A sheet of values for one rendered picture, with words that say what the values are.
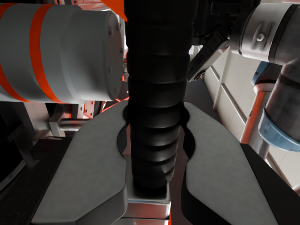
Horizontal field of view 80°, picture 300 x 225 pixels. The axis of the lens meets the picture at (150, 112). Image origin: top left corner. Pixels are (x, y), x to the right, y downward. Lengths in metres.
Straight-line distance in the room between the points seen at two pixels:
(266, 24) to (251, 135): 0.42
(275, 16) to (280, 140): 0.17
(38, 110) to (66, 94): 0.13
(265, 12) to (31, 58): 0.30
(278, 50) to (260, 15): 0.05
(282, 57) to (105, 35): 0.23
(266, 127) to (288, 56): 0.11
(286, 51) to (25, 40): 0.31
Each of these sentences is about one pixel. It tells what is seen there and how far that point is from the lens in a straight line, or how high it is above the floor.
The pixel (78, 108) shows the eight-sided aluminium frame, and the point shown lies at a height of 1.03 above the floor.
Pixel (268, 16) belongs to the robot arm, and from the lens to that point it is 0.30.
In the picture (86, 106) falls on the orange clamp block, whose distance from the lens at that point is 0.59.
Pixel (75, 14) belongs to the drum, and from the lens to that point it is 0.27.
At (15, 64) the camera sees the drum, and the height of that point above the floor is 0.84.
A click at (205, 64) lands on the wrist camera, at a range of 0.36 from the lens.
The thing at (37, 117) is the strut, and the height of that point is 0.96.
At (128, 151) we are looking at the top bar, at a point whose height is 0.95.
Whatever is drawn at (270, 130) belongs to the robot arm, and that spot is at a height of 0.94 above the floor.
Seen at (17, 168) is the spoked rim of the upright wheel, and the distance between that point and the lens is 0.50.
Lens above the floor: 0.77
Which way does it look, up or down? 33 degrees up
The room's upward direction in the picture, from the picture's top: 178 degrees counter-clockwise
